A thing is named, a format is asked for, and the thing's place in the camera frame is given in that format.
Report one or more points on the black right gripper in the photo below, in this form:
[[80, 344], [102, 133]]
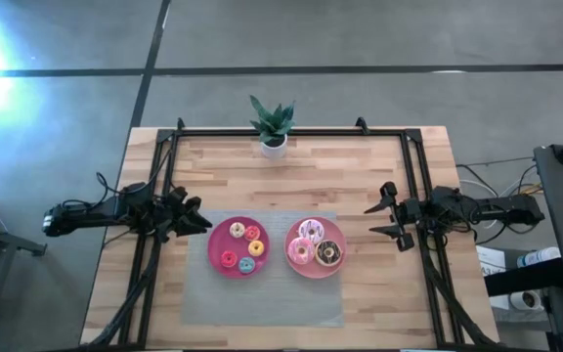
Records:
[[408, 212]]

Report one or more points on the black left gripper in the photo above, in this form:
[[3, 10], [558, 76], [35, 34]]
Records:
[[169, 215]]

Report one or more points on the small blue frosted donut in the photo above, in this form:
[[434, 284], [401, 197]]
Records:
[[242, 268]]

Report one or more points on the large pink frosted donut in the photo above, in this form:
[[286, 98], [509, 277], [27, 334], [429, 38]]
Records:
[[293, 254]]

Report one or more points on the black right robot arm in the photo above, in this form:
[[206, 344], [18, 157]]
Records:
[[506, 209]]

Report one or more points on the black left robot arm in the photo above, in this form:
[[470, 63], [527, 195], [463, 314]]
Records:
[[91, 215]]

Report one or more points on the dark red round plate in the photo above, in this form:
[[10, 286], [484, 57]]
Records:
[[223, 239]]

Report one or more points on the small cream frosted donut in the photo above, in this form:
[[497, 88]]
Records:
[[232, 232]]

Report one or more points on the small red pink-drizzled donut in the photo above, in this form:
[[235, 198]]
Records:
[[224, 262]]

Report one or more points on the small red frosted donut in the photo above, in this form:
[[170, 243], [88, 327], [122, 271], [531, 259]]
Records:
[[248, 236]]

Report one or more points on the small yellow frosted donut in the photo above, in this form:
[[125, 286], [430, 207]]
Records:
[[252, 251]]

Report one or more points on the large chocolate frosted donut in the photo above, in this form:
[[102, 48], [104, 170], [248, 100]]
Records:
[[320, 256]]

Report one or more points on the large white pink-striped donut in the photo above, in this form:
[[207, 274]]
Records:
[[304, 234]]

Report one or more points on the grey woven placemat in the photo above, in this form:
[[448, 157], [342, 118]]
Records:
[[262, 303]]

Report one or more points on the white paper box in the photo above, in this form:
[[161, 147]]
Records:
[[490, 261]]

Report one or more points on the green plant in white pot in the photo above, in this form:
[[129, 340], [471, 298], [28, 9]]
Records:
[[274, 146]]

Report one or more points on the black shelf board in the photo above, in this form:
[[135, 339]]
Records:
[[526, 278]]

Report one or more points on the white plastic bottle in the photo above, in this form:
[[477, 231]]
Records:
[[538, 256]]

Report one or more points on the white tape roll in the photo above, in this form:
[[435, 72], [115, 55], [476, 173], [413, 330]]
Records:
[[526, 300]]

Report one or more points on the black aluminium rig frame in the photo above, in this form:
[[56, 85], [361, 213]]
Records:
[[286, 132]]

